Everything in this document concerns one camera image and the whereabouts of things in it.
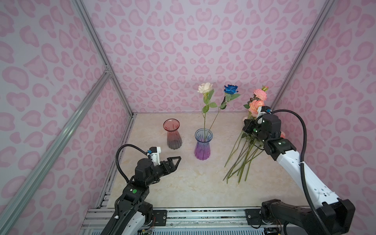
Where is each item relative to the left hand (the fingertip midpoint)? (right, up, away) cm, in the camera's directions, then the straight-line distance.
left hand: (177, 158), depth 73 cm
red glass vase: (-4, +7, +19) cm, 21 cm away
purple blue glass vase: (+14, +10, +12) cm, 21 cm away
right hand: (+35, +20, +3) cm, 40 cm away
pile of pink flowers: (+44, +1, +25) cm, 50 cm away
